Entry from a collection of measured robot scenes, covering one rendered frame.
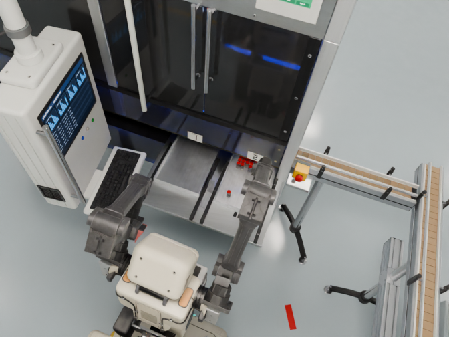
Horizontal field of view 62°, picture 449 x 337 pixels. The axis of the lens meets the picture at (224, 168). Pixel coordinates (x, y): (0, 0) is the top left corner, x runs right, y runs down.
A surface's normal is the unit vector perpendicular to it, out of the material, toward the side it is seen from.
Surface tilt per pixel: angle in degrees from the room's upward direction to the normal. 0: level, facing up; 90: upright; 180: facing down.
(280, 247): 0
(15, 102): 0
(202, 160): 0
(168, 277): 48
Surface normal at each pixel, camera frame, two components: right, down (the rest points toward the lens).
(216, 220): 0.07, -0.55
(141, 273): -0.22, 0.19
